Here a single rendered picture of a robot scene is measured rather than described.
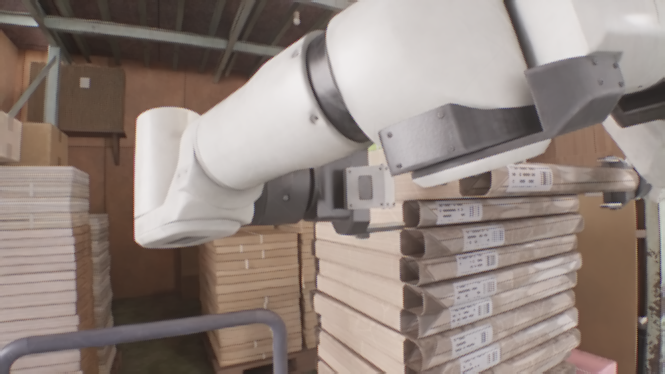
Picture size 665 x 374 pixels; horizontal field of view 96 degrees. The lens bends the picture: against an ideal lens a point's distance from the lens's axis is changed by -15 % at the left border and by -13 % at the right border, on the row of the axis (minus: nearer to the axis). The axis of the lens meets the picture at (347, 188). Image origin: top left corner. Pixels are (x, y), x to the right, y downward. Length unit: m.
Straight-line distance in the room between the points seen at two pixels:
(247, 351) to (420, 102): 2.13
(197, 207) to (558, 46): 0.24
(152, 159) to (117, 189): 4.36
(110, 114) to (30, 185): 2.68
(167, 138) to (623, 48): 0.33
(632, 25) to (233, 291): 2.04
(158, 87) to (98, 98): 0.77
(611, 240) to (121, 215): 4.53
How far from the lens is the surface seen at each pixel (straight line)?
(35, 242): 1.87
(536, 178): 0.49
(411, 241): 0.55
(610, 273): 1.66
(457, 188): 0.44
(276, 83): 0.19
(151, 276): 4.72
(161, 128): 0.33
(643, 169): 0.55
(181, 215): 0.26
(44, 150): 1.90
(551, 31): 0.20
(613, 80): 0.21
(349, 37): 0.17
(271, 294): 2.17
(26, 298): 1.92
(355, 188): 0.35
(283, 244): 2.14
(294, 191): 0.32
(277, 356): 0.67
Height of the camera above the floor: 1.05
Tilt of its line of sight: 2 degrees up
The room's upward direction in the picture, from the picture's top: 2 degrees counter-clockwise
